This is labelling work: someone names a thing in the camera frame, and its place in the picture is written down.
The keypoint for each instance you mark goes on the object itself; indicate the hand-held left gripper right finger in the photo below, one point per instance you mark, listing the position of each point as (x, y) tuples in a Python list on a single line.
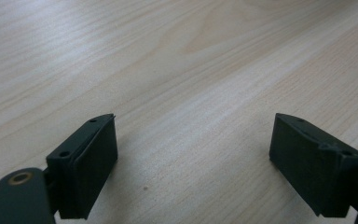
[(313, 168)]

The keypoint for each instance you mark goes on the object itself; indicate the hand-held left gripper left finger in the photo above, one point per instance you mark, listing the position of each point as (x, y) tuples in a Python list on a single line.
[(84, 165)]

